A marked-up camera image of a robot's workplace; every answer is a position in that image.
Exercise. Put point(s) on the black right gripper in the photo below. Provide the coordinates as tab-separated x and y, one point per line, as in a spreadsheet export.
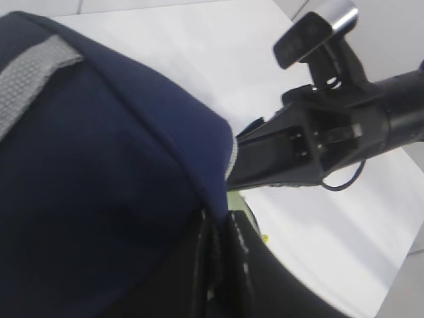
340	120

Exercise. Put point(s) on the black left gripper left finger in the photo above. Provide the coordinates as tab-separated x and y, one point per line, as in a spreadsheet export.
182	284

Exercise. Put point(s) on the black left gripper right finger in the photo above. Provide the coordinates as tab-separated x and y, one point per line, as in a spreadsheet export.
260	285

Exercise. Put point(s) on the glass container green lid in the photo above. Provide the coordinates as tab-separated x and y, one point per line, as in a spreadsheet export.
236	202

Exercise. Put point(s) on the navy insulated lunch bag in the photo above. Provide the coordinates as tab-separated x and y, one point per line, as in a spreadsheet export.
103	162

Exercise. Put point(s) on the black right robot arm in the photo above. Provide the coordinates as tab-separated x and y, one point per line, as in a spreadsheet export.
403	103

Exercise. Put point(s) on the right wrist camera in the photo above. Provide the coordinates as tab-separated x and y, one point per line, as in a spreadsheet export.
332	19

